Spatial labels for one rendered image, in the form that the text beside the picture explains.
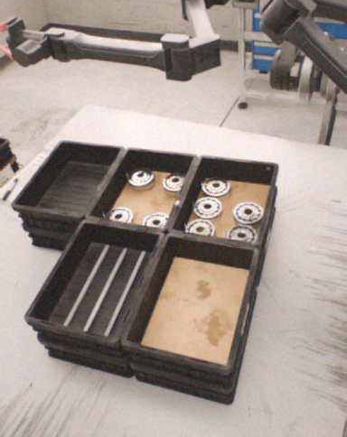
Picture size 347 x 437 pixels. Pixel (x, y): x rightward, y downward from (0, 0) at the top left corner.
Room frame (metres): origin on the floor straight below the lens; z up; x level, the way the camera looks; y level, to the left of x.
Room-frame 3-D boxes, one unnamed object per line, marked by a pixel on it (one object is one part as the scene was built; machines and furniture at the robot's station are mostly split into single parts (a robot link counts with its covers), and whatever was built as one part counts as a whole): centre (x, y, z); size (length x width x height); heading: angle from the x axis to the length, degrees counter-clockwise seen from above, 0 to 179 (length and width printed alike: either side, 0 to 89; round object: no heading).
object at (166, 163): (1.22, 0.09, 0.87); 0.40 x 0.30 x 0.11; 156
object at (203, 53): (1.28, -0.13, 1.45); 0.45 x 0.14 x 0.10; 178
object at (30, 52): (1.28, 0.29, 1.45); 0.12 x 0.11 x 0.09; 58
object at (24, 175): (1.65, 0.60, 0.70); 0.33 x 0.23 x 0.01; 148
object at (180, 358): (0.73, -0.02, 0.92); 0.40 x 0.30 x 0.02; 156
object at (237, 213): (1.07, -0.25, 0.86); 0.10 x 0.10 x 0.01
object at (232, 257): (0.73, -0.02, 0.87); 0.40 x 0.30 x 0.11; 156
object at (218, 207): (1.13, -0.12, 0.86); 0.10 x 0.10 x 0.01
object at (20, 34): (1.36, 0.35, 1.45); 0.07 x 0.07 x 0.10; 58
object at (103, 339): (0.86, 0.25, 0.92); 0.40 x 0.30 x 0.02; 156
